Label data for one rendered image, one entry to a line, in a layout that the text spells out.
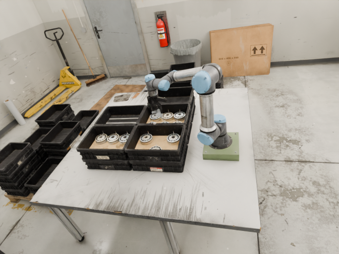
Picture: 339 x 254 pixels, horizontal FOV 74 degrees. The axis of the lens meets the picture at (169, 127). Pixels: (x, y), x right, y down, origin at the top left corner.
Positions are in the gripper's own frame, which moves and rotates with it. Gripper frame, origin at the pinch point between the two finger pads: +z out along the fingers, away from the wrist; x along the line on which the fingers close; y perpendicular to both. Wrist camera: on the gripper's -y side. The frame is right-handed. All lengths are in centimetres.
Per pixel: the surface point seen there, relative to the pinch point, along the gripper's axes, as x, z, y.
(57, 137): -118, 45, 83
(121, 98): -101, 20, -1
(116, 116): -48, 11, 24
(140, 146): 9.9, 12.4, 25.9
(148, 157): 27.1, 10.2, 28.3
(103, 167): -1, 23, 56
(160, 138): 12.1, 11.9, 9.2
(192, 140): 19.1, 24.1, -15.7
